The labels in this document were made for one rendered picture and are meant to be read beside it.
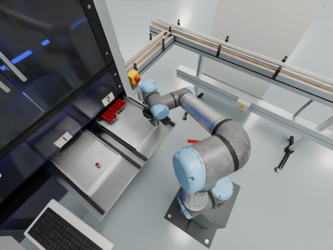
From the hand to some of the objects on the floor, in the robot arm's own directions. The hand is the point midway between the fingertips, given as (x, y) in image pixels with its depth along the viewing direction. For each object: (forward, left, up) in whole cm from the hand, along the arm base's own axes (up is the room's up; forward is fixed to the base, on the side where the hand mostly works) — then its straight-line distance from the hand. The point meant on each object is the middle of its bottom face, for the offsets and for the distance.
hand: (157, 125), depth 109 cm
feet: (-104, -81, -92) cm, 160 cm away
